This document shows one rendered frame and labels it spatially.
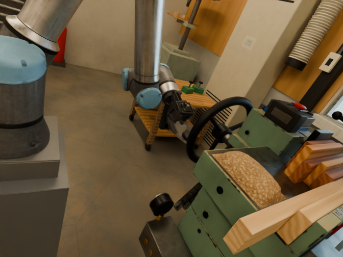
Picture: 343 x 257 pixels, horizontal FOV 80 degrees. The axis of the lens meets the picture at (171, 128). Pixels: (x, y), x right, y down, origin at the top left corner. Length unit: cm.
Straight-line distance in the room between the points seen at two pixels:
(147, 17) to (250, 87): 145
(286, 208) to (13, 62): 59
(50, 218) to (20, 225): 8
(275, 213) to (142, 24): 56
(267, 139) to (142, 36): 45
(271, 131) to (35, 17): 71
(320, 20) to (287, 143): 150
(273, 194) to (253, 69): 166
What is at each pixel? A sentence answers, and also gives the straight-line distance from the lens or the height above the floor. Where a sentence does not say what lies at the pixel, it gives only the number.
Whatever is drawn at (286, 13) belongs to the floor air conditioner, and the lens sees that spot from 199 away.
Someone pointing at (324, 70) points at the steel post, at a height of 114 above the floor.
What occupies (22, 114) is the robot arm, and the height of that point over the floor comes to 75.
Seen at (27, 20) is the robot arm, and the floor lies 94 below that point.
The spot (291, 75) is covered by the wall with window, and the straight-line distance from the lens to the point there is 212.
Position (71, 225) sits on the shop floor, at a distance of 130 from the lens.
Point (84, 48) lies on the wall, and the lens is 326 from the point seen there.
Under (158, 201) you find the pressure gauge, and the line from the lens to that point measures 57.
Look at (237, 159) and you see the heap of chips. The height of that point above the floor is 92.
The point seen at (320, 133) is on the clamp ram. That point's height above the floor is 99.
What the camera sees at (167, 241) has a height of 62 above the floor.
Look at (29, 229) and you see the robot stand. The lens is 86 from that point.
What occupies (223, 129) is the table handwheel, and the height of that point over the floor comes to 83.
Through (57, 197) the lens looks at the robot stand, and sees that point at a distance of 75.
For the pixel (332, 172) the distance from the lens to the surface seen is 55.
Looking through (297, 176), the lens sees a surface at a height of 92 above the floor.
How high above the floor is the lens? 110
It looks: 28 degrees down
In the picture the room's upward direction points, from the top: 24 degrees clockwise
